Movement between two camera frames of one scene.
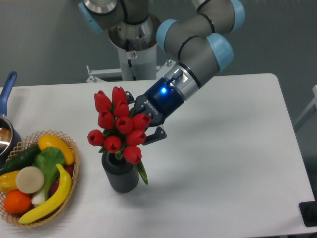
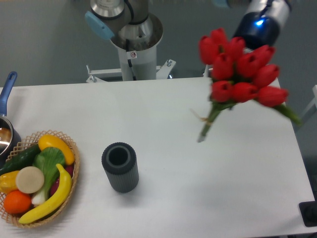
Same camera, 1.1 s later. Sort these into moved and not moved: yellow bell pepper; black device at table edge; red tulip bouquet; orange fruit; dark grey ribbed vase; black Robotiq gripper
Moved: black Robotiq gripper; red tulip bouquet
Not moved: dark grey ribbed vase; yellow bell pepper; orange fruit; black device at table edge
